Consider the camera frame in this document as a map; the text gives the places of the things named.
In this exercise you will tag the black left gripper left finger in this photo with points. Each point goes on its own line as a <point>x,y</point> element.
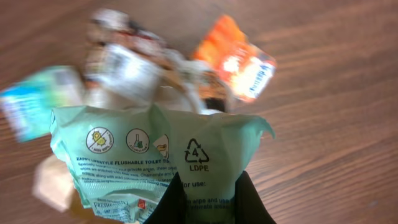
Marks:
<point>172,206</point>

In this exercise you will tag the green wet wipes pack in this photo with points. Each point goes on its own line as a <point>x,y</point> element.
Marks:
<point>122,162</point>

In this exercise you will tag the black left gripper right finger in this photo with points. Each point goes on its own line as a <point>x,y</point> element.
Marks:
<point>248,206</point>

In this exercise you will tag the small orange snack packet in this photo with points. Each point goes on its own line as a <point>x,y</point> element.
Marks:
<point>245,68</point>

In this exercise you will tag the small teal tissue pack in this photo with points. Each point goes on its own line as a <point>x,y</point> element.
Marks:
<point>28,104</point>

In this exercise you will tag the beige brown cookie pouch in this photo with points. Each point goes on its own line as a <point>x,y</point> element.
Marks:
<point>133,69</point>

